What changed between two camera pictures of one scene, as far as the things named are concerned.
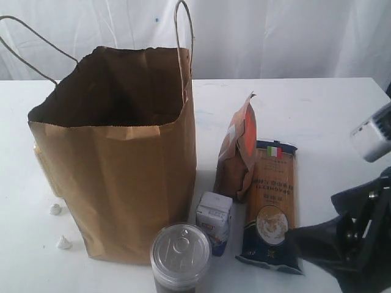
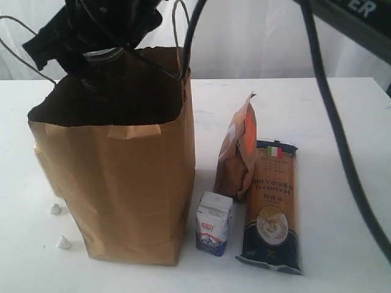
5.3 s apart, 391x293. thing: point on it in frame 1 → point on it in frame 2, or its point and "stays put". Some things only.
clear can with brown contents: [180, 253] → [104, 72]
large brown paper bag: [116, 137] stays put
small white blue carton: [213, 212] stays put
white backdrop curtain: [47, 39] stays put
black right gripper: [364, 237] → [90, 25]
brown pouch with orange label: [236, 158] stays put
